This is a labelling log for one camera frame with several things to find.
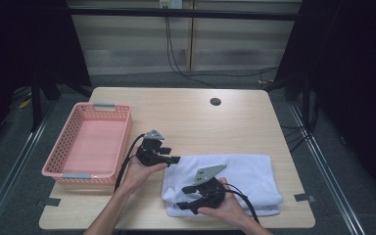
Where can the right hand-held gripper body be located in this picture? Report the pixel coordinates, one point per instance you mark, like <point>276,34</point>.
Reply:
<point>210,192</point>

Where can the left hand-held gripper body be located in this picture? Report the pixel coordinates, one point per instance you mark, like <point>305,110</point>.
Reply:
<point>150,153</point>

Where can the white blue-patterned garment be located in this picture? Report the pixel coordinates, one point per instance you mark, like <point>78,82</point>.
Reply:
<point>251,176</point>

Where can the person's left hand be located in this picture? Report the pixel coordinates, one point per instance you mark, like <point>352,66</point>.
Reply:
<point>140,178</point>

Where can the person's right hand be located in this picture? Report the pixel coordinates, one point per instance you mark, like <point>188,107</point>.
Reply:
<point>231,210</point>

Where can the pink perforated plastic basket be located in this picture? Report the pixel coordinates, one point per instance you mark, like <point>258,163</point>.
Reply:
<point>91,143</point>

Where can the dark round table grommet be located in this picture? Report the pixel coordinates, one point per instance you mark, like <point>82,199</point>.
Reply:
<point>215,101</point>

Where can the grey tape piece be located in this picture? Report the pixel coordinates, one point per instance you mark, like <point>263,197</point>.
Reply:
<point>304,197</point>
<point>52,202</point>

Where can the black metal stand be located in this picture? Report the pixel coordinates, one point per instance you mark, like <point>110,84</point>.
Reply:
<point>306,104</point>
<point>36,107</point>

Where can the small yellow object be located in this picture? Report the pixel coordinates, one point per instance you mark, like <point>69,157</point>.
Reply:
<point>24,103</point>

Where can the black horizontal bar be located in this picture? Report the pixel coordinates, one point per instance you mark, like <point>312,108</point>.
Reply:
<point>182,13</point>

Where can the black curtain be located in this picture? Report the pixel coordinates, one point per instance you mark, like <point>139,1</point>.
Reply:
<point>355,81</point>
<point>26,42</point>

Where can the aluminium floor rail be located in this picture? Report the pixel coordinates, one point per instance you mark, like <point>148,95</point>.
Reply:
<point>16,163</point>
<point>326,163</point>

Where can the white wall socket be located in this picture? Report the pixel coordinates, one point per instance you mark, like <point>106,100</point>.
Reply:
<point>171,3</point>

